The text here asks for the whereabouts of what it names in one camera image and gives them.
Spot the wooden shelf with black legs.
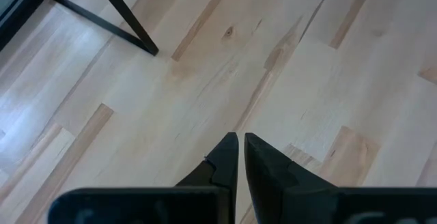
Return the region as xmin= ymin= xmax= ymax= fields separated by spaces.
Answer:
xmin=28 ymin=0 xmax=160 ymax=57

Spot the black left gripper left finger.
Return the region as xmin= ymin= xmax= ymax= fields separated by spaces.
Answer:
xmin=175 ymin=131 xmax=240 ymax=224

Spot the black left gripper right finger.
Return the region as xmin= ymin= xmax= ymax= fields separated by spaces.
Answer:
xmin=243 ymin=132 xmax=338 ymax=224

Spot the black aluminium table frame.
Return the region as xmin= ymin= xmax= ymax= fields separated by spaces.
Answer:
xmin=0 ymin=0 xmax=64 ymax=53

